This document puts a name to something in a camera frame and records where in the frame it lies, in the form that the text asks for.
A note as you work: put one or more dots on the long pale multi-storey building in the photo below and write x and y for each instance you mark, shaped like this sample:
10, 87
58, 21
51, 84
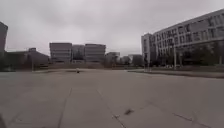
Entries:
193, 35

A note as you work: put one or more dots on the grey paved plaza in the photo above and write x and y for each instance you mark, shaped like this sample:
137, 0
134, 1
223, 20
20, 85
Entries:
100, 100

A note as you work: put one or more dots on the small grey building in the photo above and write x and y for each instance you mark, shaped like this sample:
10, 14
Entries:
113, 56

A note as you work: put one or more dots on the low dark building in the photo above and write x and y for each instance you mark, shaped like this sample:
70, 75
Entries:
28, 58

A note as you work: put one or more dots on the pole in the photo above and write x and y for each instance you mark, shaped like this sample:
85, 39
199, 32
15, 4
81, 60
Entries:
174, 58

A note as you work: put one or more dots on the row of trees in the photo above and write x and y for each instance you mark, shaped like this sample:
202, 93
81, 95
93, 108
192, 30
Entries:
203, 55

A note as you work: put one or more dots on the grass strip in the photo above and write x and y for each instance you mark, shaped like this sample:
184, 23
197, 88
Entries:
186, 70

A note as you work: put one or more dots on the wide stone steps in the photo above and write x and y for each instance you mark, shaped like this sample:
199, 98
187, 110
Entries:
80, 66

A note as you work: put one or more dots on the grey building with window rows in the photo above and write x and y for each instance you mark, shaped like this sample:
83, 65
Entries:
2, 35

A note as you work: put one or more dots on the grey twin-block building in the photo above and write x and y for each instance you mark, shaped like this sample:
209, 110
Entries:
60, 51

